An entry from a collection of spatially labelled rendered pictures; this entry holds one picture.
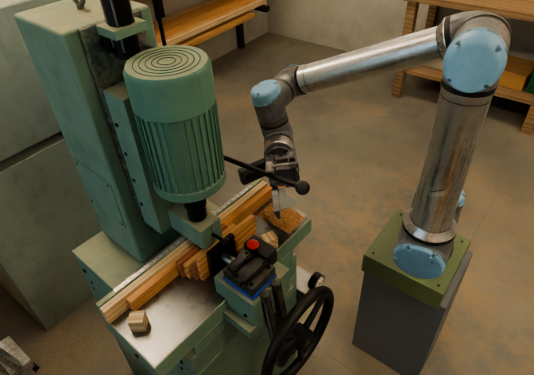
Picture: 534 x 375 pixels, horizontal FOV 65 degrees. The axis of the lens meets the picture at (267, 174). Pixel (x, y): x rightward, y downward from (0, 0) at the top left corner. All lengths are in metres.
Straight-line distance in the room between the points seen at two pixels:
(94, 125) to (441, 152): 0.83
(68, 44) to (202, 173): 0.38
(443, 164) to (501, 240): 1.63
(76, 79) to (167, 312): 0.59
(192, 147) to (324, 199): 1.87
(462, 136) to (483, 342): 1.36
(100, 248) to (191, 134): 0.70
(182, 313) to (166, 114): 0.51
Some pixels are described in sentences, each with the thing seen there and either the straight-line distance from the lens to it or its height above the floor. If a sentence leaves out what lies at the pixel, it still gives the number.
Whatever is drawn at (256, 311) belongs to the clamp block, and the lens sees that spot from 1.05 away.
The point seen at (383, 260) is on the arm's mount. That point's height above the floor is 0.64.
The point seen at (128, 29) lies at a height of 1.51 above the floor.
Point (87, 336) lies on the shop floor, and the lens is 2.29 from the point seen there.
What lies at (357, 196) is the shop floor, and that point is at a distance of 2.73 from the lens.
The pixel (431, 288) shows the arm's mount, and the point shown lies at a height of 0.64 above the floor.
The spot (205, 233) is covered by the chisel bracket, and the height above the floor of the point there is 1.02.
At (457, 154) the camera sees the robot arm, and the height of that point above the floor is 1.20.
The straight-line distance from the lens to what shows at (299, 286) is 1.47.
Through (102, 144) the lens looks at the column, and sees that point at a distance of 1.09.
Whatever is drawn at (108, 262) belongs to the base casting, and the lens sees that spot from 1.42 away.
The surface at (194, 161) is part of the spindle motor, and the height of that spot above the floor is 1.27.
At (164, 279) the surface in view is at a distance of 1.15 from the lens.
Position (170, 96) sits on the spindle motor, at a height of 1.44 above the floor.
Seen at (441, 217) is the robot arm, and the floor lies 0.99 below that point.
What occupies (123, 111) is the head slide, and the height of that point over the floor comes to 1.35.
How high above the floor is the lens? 1.82
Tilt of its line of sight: 39 degrees down
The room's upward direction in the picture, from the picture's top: 3 degrees counter-clockwise
